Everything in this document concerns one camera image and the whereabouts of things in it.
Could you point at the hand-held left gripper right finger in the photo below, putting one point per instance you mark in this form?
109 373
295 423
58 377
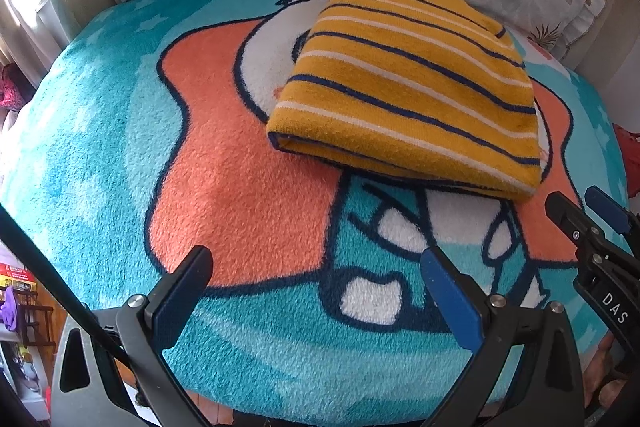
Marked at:
447 297

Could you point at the beige curtain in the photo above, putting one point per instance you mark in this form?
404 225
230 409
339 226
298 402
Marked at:
30 7

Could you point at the yellow striped knit sweater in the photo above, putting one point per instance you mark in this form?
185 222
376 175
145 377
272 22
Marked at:
410 77

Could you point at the red cloth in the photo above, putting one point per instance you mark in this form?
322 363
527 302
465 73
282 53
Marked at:
629 157

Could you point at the person's right hand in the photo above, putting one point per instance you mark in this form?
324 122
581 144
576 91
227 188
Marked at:
612 382

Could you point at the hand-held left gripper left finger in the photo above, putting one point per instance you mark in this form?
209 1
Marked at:
180 302

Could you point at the wooden chair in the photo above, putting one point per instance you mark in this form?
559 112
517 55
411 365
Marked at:
37 324

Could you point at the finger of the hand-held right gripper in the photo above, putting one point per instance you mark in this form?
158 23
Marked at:
575 224
607 207

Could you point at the pink cloth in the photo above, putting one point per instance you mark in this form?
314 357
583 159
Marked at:
9 87

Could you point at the teal printed fleece blanket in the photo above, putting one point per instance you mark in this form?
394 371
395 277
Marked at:
240 187

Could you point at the red and yellow boxes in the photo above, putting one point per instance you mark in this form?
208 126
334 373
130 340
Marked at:
15 276

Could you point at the purple cloth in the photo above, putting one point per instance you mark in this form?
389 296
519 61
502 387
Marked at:
9 309

